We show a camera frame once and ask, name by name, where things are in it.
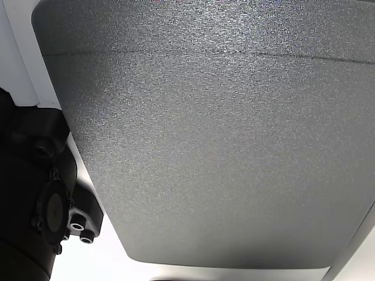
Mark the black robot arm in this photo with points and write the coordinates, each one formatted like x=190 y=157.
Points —
x=26 y=181

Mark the grey foam pad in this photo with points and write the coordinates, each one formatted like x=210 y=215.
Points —
x=190 y=131

